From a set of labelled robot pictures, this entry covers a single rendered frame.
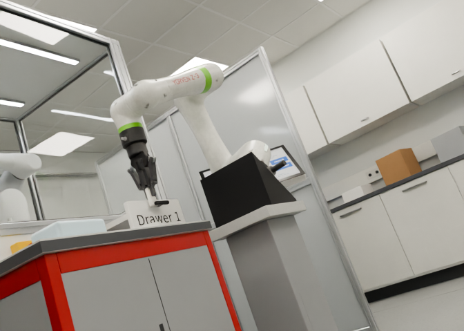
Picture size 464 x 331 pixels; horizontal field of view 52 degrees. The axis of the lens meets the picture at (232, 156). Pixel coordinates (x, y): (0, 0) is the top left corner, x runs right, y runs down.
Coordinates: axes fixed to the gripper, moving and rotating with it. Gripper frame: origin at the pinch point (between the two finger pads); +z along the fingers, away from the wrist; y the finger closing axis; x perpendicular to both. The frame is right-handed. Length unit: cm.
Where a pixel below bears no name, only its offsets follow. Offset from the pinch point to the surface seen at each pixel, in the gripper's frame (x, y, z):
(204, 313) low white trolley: -23, 23, 43
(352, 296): 169, -5, 70
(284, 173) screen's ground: 100, 11, -7
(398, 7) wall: 360, 87, -163
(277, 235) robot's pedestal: 21.5, 31.4, 27.6
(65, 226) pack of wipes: -60, 22, 14
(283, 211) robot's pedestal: 24.1, 35.6, 20.1
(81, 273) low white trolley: -60, 23, 25
